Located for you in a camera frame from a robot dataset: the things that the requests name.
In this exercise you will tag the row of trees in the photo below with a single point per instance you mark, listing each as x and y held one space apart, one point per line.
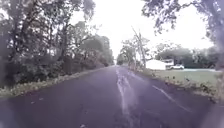
43 43
186 55

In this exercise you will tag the white building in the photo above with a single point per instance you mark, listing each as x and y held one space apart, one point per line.
156 64

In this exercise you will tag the green lawn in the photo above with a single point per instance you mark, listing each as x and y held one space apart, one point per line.
190 76

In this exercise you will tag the leaf-strewn roadside verge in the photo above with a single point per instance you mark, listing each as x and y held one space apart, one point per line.
36 85

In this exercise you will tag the roadside grass verge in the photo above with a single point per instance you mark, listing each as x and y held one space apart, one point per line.
186 87

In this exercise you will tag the grey asphalt road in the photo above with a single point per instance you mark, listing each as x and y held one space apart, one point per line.
100 100

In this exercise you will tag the white car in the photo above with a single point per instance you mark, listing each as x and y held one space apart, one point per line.
177 67

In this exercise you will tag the bare leaning tree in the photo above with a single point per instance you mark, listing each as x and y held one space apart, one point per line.
140 48

